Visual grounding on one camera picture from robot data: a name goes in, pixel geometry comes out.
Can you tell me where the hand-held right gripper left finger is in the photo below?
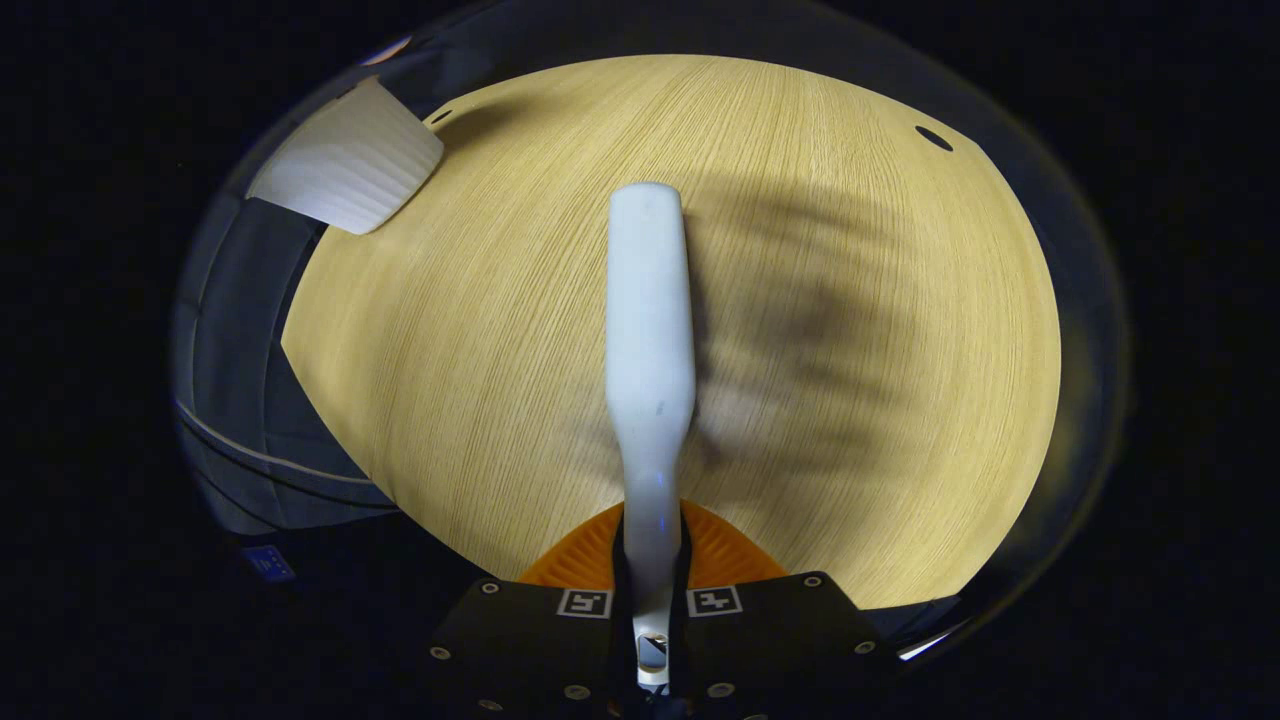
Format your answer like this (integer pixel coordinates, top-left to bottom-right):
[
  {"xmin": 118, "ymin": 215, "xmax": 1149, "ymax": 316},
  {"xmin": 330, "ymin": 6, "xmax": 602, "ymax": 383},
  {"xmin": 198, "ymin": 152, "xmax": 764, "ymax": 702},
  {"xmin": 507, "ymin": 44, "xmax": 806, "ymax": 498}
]
[{"xmin": 430, "ymin": 500, "xmax": 641, "ymax": 720}]

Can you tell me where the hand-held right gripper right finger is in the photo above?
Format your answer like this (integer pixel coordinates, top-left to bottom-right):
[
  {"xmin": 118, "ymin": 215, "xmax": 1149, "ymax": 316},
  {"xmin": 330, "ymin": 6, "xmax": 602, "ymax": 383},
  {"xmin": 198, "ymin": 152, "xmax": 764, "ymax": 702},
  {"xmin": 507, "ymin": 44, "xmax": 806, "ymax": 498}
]
[{"xmin": 660, "ymin": 500, "xmax": 886, "ymax": 720}]

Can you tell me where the small white broom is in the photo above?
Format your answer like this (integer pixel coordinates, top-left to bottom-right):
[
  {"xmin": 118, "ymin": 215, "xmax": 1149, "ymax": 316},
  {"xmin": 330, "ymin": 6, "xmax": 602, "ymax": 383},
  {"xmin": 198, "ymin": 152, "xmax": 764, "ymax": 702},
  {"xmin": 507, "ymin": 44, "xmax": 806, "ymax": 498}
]
[{"xmin": 604, "ymin": 182, "xmax": 698, "ymax": 691}]

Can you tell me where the white ribbed garbage bin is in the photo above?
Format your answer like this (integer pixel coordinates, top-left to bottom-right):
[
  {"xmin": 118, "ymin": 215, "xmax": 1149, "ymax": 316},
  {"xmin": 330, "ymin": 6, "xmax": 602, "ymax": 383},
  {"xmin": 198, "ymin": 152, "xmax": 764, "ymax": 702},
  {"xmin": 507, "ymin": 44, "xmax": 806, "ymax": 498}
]
[{"xmin": 246, "ymin": 76, "xmax": 445, "ymax": 236}]

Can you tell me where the small blue sticker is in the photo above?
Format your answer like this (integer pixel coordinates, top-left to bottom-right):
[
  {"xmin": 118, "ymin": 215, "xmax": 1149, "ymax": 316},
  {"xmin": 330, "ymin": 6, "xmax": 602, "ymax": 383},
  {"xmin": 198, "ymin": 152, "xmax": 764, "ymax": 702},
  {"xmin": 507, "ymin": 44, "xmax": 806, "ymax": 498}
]
[{"xmin": 244, "ymin": 545, "xmax": 297, "ymax": 583}]

